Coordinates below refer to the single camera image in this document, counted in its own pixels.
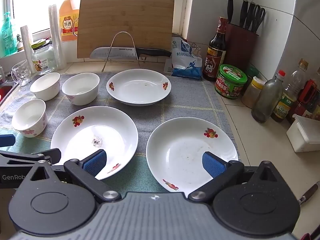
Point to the glass jar with dark lid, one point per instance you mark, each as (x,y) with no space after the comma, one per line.
(43,60)

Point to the orange cooking wine jug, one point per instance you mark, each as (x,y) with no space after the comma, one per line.
(68,12)

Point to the clear glass mug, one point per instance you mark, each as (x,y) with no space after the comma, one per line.
(22,72)

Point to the bamboo cutting board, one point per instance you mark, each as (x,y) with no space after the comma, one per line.
(125,22)

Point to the plain white bowl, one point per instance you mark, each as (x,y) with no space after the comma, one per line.
(45,86)

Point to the metal binder clip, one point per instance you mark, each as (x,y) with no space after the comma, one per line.
(194,48)
(199,50)

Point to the green lidded sauce jar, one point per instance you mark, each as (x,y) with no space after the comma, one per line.
(230,80)

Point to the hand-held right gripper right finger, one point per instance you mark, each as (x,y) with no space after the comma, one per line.
(212,163)

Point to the white fruit print plate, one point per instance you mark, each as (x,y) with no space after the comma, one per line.
(180,142)
(137,90)

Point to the tall clear plastic cup sleeve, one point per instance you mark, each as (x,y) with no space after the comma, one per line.
(57,42)

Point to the short clear plastic cup sleeve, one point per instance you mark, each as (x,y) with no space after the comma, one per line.
(27,47)

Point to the yellow label oil bottle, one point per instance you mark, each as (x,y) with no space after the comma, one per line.
(282,105)

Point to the grey checked mat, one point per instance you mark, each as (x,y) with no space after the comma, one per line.
(180,107)

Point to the green dish soap bottle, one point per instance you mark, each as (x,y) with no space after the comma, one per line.
(8,37)

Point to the white plastic box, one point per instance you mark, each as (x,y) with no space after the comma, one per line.
(303,135)

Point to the metal sink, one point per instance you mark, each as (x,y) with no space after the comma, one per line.
(5,90)

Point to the red label bottle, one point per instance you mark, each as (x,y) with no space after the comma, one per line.
(306,92)

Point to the green lid spice jar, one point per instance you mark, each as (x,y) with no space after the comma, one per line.
(252,72)

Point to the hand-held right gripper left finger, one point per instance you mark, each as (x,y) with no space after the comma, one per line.
(96,162)

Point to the white pink flower bowl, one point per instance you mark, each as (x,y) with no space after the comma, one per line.
(80,90)
(27,120)

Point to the white plate with grain specks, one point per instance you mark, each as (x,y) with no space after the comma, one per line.
(82,130)

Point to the dark red knife block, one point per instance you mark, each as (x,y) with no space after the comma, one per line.
(242,45)

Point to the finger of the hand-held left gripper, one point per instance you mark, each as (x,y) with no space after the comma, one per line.
(47,156)
(7,140)

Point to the dark vinegar bottle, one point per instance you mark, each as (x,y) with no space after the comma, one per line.
(213,60)

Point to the yellow lid spice jar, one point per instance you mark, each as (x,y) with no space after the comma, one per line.
(252,95)

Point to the red cap glass bottle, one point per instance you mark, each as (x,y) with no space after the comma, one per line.
(266,100)

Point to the white blue salt bag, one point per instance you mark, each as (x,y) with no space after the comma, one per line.
(185,62)

